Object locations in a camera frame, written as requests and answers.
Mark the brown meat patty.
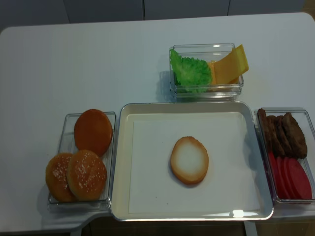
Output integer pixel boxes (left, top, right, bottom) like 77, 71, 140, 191
275, 116, 294, 157
282, 112, 308, 159
267, 116, 286, 157
257, 108, 273, 152

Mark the bottom bun on tray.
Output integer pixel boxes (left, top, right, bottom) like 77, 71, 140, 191
170, 136, 209, 185

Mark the clear meat and tomato box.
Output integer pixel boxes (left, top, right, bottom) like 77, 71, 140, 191
254, 108, 315, 219

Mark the middle red tomato slice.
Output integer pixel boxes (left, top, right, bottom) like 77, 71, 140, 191
276, 157, 297, 199

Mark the rightmost brown meat patty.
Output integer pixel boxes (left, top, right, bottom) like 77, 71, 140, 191
282, 112, 308, 159

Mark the white rectangular serving tray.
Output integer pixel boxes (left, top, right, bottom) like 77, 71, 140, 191
111, 101, 274, 221

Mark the leftmost brown meat patty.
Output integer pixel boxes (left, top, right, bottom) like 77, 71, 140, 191
257, 108, 273, 152

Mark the clear bun container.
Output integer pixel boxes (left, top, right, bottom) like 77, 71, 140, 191
47, 113, 115, 213

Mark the left sesame bun top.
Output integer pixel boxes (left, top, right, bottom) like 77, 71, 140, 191
45, 152, 77, 202

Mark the flat orange cheese slice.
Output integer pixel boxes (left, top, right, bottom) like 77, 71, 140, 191
207, 60, 239, 85

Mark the red tomato slice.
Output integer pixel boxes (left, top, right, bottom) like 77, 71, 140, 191
284, 157, 313, 200
276, 157, 297, 199
268, 151, 290, 199

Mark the clear lettuce and cheese box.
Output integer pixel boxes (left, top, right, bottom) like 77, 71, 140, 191
169, 43, 244, 101

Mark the plain brown bun half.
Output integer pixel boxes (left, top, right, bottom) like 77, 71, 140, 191
74, 109, 113, 157

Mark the rightmost red tomato slice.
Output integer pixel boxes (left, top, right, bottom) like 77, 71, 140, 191
284, 157, 313, 200

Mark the sesame bun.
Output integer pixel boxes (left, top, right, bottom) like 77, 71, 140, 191
66, 149, 107, 201
45, 152, 77, 202

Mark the green lettuce leaf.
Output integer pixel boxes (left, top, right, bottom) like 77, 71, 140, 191
178, 58, 212, 93
170, 49, 198, 86

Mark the leftmost red tomato slice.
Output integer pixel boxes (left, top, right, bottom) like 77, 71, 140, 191
268, 151, 290, 199

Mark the right sesame bun top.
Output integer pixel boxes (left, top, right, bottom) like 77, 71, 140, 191
66, 149, 107, 201

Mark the upright yellow cheese slice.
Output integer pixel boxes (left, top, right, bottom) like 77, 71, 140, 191
214, 44, 249, 84

